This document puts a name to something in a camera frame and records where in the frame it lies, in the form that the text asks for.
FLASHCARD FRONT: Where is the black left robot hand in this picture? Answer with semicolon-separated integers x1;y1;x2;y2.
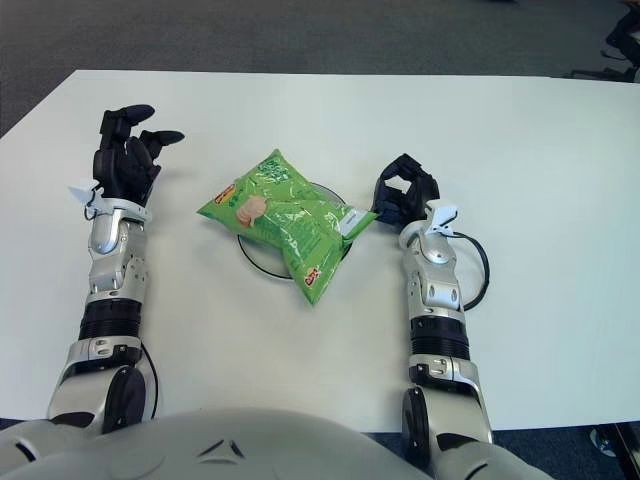
92;103;186;207

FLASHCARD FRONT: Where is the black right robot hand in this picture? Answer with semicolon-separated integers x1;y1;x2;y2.
372;153;442;224

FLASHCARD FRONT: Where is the green snack bag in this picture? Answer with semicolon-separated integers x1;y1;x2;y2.
195;148;380;306

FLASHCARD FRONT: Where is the white plate black rim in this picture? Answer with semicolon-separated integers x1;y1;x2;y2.
236;182;354;281

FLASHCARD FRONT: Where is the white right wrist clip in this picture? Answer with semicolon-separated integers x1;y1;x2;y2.
425;198;460;235

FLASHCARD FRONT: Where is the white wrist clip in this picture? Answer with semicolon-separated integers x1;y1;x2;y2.
425;198;460;235
67;182;105;210

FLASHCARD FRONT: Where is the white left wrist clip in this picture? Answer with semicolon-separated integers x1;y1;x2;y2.
67;182;105;210

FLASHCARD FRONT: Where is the black office chair base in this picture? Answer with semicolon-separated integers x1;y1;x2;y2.
569;0;640;84

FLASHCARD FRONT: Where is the grey robot torso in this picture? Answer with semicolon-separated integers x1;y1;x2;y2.
0;407;576;480

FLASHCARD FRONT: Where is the metal table foot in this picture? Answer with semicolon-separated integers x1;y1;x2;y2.
589;422;640;464

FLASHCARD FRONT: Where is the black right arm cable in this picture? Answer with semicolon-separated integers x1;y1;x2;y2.
452;232;491;311

